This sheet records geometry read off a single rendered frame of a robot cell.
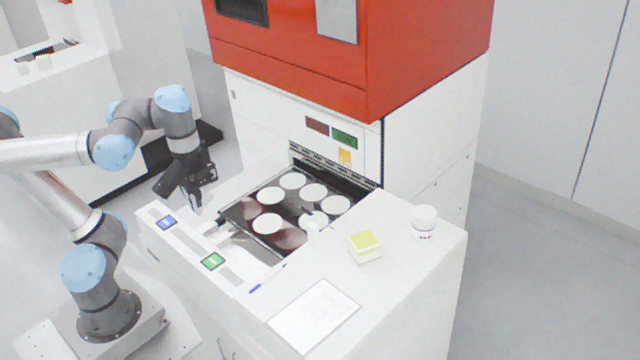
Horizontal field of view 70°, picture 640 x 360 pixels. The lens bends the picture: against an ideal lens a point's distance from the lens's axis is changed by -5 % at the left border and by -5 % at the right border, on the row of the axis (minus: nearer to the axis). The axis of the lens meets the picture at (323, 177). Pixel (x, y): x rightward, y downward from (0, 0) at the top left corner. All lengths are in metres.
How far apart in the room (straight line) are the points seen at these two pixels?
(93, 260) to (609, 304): 2.34
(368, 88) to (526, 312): 1.57
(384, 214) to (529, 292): 1.33
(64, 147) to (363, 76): 0.79
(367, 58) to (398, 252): 0.55
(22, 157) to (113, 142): 0.22
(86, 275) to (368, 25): 0.97
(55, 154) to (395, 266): 0.89
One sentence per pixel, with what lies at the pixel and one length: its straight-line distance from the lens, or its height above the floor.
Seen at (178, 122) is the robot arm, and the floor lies 1.44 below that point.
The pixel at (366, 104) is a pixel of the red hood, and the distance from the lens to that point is 1.43.
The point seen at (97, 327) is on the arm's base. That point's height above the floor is 0.92.
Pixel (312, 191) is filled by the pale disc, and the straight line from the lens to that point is 1.74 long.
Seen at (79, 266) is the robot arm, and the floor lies 1.12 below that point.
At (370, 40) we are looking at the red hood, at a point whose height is 1.49.
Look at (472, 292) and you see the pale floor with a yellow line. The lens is 2.62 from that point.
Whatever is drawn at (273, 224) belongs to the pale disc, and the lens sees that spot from 1.63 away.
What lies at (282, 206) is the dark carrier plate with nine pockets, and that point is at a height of 0.90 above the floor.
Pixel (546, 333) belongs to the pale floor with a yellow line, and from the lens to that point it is 2.56.
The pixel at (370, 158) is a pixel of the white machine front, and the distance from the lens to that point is 1.60.
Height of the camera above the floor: 1.98
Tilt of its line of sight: 37 degrees down
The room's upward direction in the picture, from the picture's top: 5 degrees counter-clockwise
